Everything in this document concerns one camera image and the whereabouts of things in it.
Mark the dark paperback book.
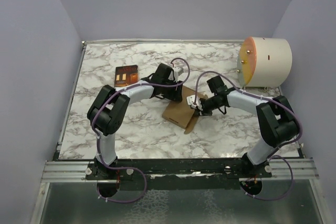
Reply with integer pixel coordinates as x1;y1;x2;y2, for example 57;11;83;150
114;65;139;87

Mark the brown cardboard box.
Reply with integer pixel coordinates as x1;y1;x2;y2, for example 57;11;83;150
162;86;199;134

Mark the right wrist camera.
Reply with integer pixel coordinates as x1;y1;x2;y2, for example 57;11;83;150
186;95;203;111

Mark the cream cylinder with coloured face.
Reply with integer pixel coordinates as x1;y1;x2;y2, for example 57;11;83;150
237;37;292;88

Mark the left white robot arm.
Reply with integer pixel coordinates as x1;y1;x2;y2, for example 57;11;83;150
86;63;184;179

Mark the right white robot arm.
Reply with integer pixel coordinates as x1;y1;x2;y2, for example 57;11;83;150
187;75;302;177

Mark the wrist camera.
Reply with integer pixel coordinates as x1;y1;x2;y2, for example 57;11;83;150
169;67;184;82
186;95;203;111

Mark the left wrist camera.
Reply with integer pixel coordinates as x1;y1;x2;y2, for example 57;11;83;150
169;67;184;82

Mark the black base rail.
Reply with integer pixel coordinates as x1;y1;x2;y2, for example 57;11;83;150
86;158;272;196

